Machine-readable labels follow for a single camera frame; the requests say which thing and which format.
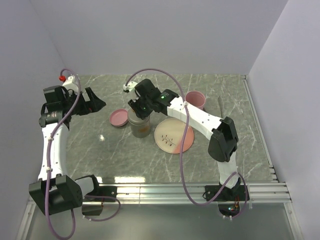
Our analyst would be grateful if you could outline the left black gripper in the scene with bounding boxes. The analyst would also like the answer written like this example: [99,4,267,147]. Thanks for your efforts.
[62,87,106,116]

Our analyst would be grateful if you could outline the grey lid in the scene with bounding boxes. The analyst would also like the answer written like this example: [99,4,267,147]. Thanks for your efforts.
[128,108,150,126]

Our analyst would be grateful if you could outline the pink lid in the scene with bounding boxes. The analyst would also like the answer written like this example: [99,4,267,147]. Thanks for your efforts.
[109,108,128,127]

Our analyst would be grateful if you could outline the tall grey container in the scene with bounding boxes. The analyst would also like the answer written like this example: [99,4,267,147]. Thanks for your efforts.
[129,119,151,139]

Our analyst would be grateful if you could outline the tall pink container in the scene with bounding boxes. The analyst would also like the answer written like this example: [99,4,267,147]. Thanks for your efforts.
[185,90,206,110]

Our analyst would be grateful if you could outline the metal food tongs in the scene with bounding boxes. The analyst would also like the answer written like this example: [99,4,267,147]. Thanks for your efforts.
[217,96,224,119]

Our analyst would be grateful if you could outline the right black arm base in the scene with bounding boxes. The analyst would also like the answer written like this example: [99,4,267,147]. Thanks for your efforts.
[202,185,250,218]

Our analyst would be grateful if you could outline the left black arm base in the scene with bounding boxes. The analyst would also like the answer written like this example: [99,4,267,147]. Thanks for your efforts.
[81,185,118,217]

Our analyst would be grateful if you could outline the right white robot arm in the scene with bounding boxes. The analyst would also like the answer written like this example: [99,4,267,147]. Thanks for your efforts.
[123,78,239,200]

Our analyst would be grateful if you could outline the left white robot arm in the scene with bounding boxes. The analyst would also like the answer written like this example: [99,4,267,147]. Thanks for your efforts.
[28,85,106,215]

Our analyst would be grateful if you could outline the pink and white plate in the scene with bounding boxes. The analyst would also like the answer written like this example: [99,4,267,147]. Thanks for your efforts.
[154,118,186,154]

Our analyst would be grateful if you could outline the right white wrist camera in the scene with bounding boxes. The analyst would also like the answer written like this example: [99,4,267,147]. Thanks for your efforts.
[122,81,138,93]

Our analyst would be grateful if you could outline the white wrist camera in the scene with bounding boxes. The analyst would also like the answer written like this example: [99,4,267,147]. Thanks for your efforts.
[122,81,138,93]
[62,75,79,94]

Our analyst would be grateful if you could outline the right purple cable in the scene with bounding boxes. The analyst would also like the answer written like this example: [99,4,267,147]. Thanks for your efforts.
[124,68,249,219]

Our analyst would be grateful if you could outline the purple cable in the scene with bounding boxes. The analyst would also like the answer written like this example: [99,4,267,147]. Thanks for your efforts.
[124,68,249,219]
[44,67,81,238]

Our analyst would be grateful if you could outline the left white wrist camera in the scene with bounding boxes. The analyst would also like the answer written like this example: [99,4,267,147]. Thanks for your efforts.
[62,75,79,94]

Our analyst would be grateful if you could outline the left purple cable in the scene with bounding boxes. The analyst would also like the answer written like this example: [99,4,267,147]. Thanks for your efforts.
[44,67,81,238]

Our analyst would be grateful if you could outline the aluminium frame rail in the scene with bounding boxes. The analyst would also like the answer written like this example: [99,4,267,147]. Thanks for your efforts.
[98,182,291,205]

